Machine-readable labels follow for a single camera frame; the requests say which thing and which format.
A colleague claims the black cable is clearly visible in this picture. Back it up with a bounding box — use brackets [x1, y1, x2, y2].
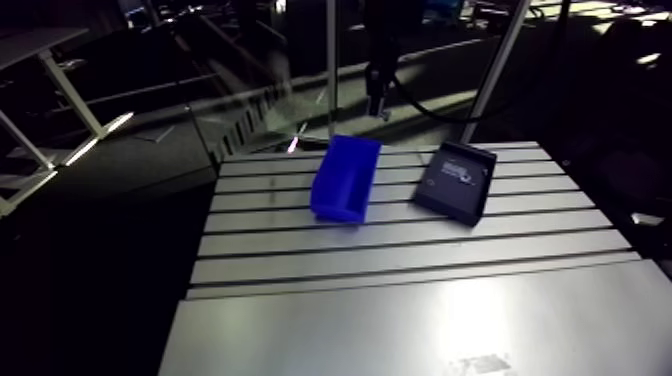
[391, 76, 509, 126]

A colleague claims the blue bin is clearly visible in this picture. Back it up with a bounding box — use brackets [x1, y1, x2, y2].
[309, 134, 383, 225]

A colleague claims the black tray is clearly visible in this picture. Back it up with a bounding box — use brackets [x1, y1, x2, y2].
[412, 140, 498, 228]

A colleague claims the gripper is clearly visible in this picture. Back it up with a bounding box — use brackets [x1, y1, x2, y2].
[365, 60, 399, 121]

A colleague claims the pale holed strip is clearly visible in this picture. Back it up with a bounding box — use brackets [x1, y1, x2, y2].
[184, 83, 296, 168]

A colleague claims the grey metal post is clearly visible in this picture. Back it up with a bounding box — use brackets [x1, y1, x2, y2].
[459, 0, 534, 146]
[325, 0, 338, 140]

